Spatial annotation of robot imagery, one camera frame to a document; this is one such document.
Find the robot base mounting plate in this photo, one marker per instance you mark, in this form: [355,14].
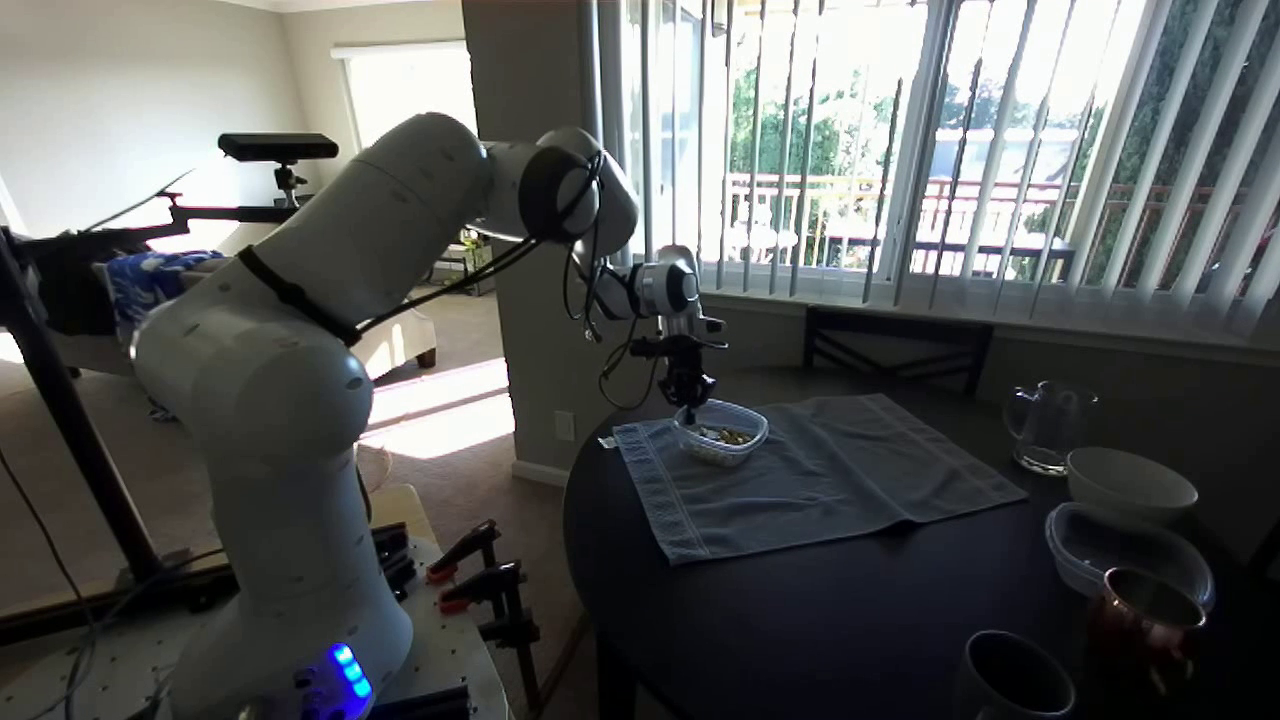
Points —
[130,669]

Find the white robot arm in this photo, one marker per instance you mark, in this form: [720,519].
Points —
[263,369]

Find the black camera on tripod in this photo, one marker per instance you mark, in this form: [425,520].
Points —
[284,148]

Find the red handled clamp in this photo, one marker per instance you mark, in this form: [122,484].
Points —
[473,572]

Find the dark mug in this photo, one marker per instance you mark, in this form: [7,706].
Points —
[1010,679]

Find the clear plastic candy container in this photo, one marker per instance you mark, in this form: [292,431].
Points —
[726,433]

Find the white bowl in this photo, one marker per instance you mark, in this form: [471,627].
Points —
[1131,484]

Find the dark glass cup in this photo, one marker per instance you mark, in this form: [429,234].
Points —
[1144,627]

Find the white vertical blinds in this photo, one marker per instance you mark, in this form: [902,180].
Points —
[1096,164]

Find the black metal stand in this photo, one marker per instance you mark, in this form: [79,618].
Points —
[144,568]

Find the clear glass pitcher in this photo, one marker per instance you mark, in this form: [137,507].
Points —
[1047,421]

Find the beige couch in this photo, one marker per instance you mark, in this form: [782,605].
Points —
[396,347]

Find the blue towel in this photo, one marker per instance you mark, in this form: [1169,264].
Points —
[830,470]

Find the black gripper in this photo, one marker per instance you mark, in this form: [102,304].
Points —
[682,353]

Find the black chair back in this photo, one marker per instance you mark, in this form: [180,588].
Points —
[898,350]

